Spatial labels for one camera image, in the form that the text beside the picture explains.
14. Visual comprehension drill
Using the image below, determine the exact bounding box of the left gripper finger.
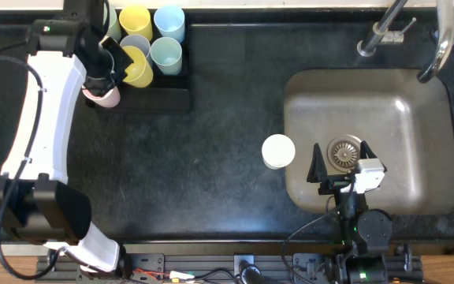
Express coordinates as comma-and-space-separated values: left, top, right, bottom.
100, 36, 134, 82

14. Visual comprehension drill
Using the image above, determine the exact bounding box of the green cup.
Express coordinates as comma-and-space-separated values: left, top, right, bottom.
102, 6, 122, 42
150, 36, 184, 76

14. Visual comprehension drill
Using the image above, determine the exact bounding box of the mounting rail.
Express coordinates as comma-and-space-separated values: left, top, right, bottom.
35, 244, 425, 284

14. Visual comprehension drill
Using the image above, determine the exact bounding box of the white cup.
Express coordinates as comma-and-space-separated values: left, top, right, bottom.
261, 133, 296, 170

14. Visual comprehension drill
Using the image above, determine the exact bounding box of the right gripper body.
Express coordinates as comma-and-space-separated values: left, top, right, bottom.
317, 175, 356, 196

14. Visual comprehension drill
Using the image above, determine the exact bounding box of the grey cup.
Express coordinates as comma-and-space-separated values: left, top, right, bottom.
119, 33, 154, 66

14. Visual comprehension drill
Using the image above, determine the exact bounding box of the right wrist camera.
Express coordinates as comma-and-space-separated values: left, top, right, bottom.
340, 158, 386, 194

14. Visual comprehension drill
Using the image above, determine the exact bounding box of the yellow cup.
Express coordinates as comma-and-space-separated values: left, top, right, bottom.
118, 4, 154, 43
121, 45, 154, 88

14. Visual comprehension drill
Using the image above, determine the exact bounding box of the pink cup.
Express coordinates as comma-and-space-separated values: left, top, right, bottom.
81, 84, 121, 109

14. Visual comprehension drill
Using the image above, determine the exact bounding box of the steel sink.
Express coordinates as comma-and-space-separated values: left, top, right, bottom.
283, 69, 454, 216

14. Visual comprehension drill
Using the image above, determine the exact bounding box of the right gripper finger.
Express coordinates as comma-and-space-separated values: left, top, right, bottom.
359, 140, 388, 174
306, 142, 329, 184

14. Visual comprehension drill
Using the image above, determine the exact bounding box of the blue cup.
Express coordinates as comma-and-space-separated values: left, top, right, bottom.
153, 5, 186, 43

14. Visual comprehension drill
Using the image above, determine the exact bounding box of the black tray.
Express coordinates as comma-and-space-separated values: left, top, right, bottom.
84, 7, 192, 114

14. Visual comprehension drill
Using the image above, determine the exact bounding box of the steel tap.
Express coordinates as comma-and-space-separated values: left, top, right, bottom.
355, 0, 454, 84

